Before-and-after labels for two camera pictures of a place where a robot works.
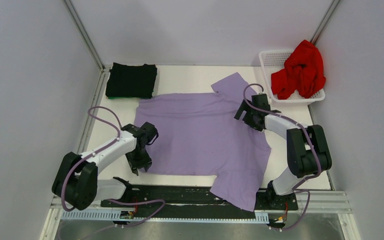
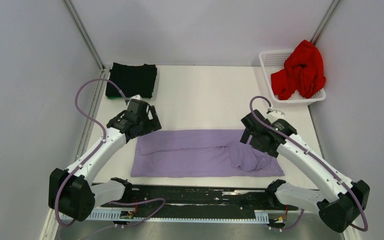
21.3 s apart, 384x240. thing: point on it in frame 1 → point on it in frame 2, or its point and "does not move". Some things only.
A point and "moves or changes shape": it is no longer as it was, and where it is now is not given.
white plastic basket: [272, 61] does not move
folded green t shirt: [118, 98] does not move
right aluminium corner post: [324, 22] does not move
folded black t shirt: [138, 81] does not move
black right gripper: [246, 107] → [267, 150]
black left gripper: [146, 161] → [153, 125]
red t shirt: [303, 72] does not move
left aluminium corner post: [105, 69] does not move
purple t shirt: [200, 134] moves or changes shape
